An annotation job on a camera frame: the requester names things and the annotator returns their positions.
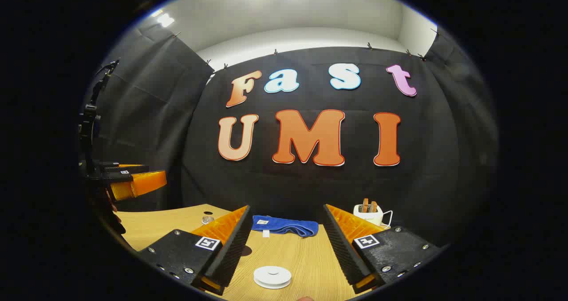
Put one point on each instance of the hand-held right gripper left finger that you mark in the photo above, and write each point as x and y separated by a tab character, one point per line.
235	252

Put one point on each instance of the white toaster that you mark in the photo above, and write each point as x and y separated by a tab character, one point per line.
368	215

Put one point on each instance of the clear water bottle green label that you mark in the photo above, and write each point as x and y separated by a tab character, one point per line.
207	219

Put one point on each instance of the black backdrop cloth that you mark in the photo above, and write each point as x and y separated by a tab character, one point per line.
310	185

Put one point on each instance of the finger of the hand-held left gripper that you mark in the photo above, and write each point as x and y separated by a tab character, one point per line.
128	169
142	183

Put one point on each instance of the white teacup lid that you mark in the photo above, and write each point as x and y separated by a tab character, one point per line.
272	273

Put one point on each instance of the white ceiling light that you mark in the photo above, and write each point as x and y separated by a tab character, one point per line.
166	20

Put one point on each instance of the blue towel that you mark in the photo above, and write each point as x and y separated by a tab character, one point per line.
288	225

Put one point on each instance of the dark round coaster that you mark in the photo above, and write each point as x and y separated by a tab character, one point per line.
247	251

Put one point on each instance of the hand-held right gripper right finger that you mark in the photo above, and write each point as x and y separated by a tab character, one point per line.
344	252

